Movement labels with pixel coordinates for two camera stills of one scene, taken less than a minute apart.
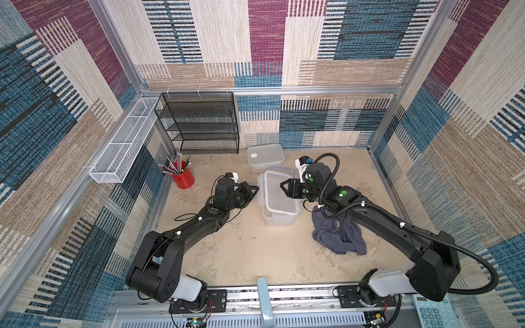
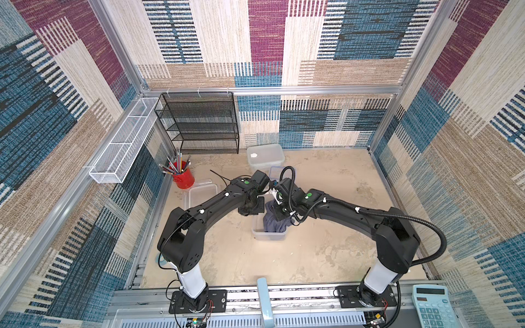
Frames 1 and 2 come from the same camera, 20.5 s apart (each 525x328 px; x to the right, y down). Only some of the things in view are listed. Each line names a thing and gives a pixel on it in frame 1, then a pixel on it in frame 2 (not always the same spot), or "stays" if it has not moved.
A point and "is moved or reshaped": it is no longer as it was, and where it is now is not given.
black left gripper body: (236, 203) to (258, 208)
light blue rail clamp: (264, 303) stays
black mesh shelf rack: (205, 122) stays
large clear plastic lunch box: (279, 208) is moved or reshaped
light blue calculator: (436, 314) stays
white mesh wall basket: (113, 165) stays
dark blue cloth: (341, 235) to (271, 221)
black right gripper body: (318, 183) to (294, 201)
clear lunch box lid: (276, 198) is moved or reshaped
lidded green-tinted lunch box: (260, 158) stays
